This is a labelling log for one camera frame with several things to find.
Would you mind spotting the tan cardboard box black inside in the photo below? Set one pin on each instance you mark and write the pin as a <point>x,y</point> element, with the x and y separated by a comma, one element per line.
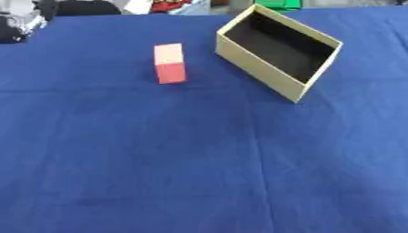
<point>276,51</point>

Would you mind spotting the green box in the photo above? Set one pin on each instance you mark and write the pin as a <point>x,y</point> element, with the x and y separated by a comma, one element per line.
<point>278,3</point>

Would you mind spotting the red rectangular block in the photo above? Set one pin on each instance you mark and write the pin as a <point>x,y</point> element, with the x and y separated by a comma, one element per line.
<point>170,64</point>

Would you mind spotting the red and white bag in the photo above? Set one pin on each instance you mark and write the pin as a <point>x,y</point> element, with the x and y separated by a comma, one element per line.
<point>166,5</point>

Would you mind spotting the black chair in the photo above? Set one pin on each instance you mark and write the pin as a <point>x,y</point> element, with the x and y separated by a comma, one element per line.
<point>80,7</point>

